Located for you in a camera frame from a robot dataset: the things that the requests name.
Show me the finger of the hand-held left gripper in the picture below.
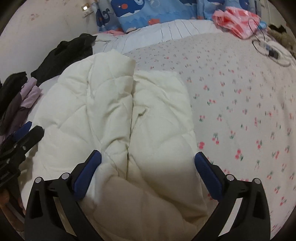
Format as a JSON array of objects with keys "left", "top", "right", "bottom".
[
  {"left": 13, "top": 121, "right": 33, "bottom": 142},
  {"left": 13, "top": 126, "right": 45, "bottom": 155}
]

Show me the cream quilted jacket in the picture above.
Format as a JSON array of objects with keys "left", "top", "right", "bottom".
[{"left": 30, "top": 49, "right": 208, "bottom": 241}]

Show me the purple garment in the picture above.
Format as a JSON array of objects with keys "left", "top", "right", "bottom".
[{"left": 0, "top": 77, "right": 42, "bottom": 137}]

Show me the white power strip with cables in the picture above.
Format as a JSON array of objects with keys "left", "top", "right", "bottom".
[{"left": 248, "top": 19, "right": 292, "bottom": 67}]

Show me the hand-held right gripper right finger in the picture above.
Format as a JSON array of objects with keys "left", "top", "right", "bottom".
[{"left": 192, "top": 152, "right": 271, "bottom": 241}]

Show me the white striped duvet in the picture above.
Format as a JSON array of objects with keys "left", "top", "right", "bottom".
[{"left": 92, "top": 20, "right": 222, "bottom": 55}]

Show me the black jacket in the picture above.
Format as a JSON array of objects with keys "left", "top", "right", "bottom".
[{"left": 31, "top": 33, "right": 97, "bottom": 86}]

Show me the small black cloth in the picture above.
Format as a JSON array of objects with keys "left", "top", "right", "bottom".
[{"left": 269, "top": 24, "right": 287, "bottom": 33}]

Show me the pink plastic bag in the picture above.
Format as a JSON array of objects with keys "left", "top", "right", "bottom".
[{"left": 212, "top": 6, "right": 262, "bottom": 39}]

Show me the whale print curtain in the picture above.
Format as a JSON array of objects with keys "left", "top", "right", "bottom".
[{"left": 96, "top": 0, "right": 262, "bottom": 33}]

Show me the dark folded garment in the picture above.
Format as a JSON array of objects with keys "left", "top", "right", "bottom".
[{"left": 0, "top": 72, "right": 28, "bottom": 105}]

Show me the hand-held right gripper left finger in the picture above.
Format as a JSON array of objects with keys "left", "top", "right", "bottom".
[{"left": 24, "top": 150, "right": 102, "bottom": 241}]

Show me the brown garment at bed edge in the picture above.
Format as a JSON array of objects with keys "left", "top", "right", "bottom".
[{"left": 268, "top": 29, "right": 296, "bottom": 56}]

